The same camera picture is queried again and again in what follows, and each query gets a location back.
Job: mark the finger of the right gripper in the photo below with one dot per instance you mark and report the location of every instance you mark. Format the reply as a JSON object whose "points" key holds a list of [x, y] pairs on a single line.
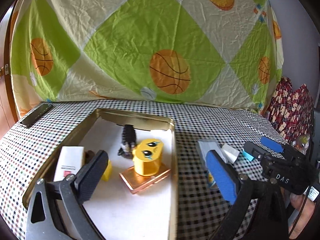
{"points": [[271, 144]]}

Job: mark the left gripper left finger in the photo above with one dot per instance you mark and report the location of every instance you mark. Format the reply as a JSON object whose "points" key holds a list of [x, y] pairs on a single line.
{"points": [[77, 189]]}

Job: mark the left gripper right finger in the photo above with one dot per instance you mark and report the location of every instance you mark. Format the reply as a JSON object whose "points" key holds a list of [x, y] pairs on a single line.
{"points": [[237, 189]]}

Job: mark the brown speckled rectangular box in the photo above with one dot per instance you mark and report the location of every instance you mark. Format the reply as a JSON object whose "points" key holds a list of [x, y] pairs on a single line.
{"points": [[70, 160]]}

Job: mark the yellow cube block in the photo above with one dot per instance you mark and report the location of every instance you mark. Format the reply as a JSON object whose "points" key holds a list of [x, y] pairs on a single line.
{"points": [[107, 173]]}

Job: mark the black patterned hair clip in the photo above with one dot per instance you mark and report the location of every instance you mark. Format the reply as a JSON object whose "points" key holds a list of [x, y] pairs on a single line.
{"points": [[128, 142]]}

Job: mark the yellow crying face toy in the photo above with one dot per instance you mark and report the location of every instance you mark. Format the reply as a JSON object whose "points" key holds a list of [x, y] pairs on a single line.
{"points": [[147, 157]]}

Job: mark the clear plastic bag toy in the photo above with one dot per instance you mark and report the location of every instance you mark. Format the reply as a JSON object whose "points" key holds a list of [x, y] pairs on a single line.
{"points": [[301, 142]]}

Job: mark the blue bear cube block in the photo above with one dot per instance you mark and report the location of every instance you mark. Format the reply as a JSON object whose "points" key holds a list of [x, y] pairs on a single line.
{"points": [[247, 156]]}

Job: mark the white small box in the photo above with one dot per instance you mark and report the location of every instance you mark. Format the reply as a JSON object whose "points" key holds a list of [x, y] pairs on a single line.
{"points": [[231, 154]]}

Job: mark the red patterned cloth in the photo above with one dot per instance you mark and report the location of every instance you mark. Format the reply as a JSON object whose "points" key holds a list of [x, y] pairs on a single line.
{"points": [[291, 110]]}

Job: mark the dark brown bar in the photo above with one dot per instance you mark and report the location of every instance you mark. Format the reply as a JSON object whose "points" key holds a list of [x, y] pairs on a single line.
{"points": [[88, 156]]}

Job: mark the clear plastic case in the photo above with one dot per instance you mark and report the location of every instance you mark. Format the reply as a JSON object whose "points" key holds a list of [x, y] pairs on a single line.
{"points": [[204, 146]]}

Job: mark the gold metal tin box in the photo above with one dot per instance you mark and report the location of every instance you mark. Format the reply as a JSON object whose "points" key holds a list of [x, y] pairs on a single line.
{"points": [[119, 214]]}

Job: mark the copper flat tin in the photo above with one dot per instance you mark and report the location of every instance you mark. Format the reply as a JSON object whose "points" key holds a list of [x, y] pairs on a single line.
{"points": [[136, 183]]}

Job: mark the checkered tablecloth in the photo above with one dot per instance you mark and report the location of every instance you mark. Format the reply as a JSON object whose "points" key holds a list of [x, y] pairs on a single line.
{"points": [[200, 210]]}

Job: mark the black smartphone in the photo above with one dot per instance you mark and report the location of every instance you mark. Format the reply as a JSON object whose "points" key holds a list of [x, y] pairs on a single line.
{"points": [[35, 115]]}

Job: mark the wooden door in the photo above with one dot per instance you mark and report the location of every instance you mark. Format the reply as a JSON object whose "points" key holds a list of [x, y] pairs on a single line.
{"points": [[9, 115]]}

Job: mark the basketball pattern bed sheet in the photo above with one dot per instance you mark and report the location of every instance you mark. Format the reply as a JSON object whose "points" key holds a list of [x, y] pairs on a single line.
{"points": [[225, 53]]}

